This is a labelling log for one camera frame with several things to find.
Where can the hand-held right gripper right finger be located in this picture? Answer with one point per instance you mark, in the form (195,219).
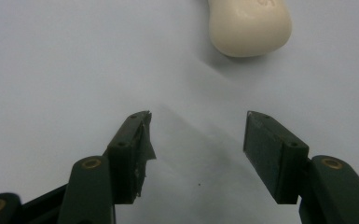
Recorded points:
(273,155)

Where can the cream soap bar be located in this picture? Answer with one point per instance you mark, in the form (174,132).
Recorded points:
(249,26)

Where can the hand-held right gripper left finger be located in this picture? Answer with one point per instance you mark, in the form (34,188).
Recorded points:
(125,161)

